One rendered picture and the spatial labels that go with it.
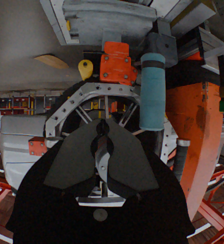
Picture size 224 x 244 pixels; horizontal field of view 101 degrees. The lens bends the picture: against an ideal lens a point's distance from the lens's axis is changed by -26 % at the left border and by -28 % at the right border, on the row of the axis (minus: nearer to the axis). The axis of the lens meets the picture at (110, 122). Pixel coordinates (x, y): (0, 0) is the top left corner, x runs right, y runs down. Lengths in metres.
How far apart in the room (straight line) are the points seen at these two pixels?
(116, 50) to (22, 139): 0.94
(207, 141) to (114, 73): 0.51
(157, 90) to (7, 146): 1.18
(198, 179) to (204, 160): 0.11
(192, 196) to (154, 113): 0.54
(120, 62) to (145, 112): 0.23
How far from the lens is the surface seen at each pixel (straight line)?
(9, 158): 1.26
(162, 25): 0.90
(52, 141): 0.28
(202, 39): 0.89
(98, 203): 0.40
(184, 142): 0.36
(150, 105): 0.40
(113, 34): 0.77
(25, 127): 1.07
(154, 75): 0.42
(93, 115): 1.02
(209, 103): 0.64
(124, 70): 0.51
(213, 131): 0.68
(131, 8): 0.75
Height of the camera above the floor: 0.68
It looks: 6 degrees up
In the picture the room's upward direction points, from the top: 177 degrees counter-clockwise
